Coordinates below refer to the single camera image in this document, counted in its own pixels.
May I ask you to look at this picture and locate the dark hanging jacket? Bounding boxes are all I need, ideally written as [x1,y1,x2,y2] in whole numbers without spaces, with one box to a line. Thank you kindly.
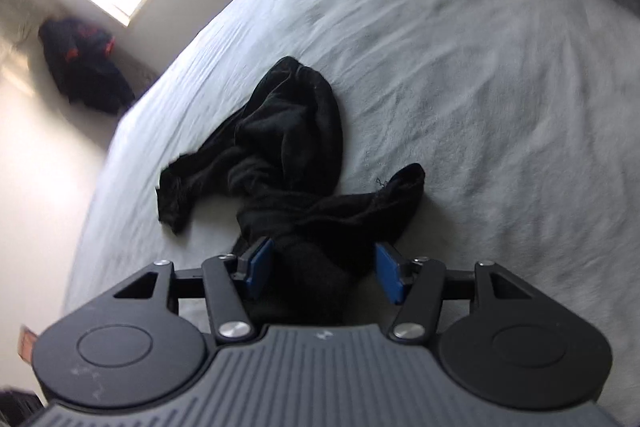
[37,16,137,114]

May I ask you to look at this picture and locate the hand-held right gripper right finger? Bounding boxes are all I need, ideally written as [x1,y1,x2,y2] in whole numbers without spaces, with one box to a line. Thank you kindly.
[374,241,538,343]

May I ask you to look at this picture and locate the brown cardboard box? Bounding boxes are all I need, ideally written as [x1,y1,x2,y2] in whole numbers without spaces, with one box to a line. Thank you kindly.
[17,326,40,360]

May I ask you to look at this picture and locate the bed with grey sheet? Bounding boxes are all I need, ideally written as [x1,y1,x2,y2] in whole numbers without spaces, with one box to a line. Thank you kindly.
[62,0,640,413]

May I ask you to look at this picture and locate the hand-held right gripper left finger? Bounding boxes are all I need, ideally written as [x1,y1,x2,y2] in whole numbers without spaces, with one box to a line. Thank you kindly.
[113,237,275,342]

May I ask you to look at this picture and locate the black shirt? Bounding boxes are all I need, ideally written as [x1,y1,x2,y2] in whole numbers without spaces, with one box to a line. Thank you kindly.
[156,56,427,328]

